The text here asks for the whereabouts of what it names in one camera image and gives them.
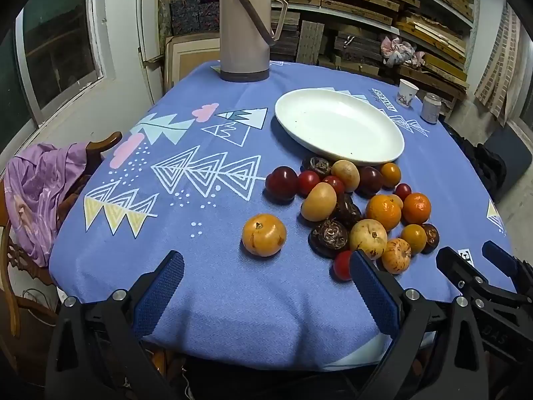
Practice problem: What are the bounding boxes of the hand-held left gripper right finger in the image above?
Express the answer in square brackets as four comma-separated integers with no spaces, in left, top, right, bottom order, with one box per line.
[349,250,490,400]

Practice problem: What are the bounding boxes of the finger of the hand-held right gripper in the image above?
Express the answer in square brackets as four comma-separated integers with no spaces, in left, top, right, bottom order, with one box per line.
[482,240,533,299]
[435,246,518,308]

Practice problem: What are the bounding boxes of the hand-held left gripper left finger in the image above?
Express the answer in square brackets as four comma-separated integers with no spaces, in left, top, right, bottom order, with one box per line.
[44,251,185,400]

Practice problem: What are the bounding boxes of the dark brown mangosteen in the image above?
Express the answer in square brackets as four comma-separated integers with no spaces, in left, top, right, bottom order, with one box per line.
[420,223,440,254]

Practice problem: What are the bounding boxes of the striped orange passion fruit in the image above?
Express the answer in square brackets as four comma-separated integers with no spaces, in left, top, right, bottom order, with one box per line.
[381,238,412,275]

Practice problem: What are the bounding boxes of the small yellow-orange tangerine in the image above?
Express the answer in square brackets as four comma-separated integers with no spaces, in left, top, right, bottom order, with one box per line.
[380,162,402,188]
[400,224,428,256]

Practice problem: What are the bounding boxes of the yellow passion fruit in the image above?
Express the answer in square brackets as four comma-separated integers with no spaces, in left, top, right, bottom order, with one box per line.
[349,219,388,260]

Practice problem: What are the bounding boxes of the orange mandarin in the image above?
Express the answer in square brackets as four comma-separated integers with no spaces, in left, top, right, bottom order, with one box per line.
[402,192,432,224]
[365,194,402,232]

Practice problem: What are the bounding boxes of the dark red plum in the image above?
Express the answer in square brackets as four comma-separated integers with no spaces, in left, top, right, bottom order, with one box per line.
[265,166,299,201]
[356,167,384,197]

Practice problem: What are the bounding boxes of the yellow-orange passion fruit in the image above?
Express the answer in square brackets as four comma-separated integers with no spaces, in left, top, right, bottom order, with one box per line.
[242,214,287,257]

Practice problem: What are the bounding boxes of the white oval plate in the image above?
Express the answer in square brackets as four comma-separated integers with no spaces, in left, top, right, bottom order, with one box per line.
[274,88,405,166]

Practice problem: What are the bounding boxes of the blue printed tablecloth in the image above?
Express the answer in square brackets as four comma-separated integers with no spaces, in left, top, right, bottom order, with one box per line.
[49,59,509,372]

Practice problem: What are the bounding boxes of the black bag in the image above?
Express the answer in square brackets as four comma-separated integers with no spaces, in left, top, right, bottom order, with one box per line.
[445,127,508,201]

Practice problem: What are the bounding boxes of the pale drink can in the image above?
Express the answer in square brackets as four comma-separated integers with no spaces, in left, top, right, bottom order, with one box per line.
[420,93,442,124]

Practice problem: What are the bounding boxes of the carved wooden chair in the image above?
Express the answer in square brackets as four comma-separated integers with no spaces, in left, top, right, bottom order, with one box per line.
[0,131,123,384]

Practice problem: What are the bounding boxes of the purple cloth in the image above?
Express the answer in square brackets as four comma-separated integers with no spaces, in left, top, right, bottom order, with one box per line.
[4,142,98,267]

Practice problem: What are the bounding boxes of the printed paper cup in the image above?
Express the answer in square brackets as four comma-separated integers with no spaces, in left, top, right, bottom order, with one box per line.
[395,79,419,109]

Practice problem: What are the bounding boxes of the tan perforated panel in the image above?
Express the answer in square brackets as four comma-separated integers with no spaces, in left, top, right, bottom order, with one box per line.
[475,4,522,126]

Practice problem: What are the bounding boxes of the pink crumpled cloth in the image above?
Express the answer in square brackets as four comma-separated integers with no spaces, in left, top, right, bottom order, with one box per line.
[380,35,425,67]

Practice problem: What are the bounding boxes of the framed board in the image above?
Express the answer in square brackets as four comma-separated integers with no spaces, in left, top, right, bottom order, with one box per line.
[164,35,221,89]

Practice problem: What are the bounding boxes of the white-framed window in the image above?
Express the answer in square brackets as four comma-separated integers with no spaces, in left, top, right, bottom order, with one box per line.
[14,0,105,126]

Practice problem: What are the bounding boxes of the beige thermos jug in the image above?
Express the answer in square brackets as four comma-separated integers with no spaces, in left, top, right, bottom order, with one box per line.
[218,0,289,83]

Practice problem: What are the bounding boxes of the patterned fabric boxes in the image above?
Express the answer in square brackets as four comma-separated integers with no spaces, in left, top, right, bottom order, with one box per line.
[170,0,221,36]

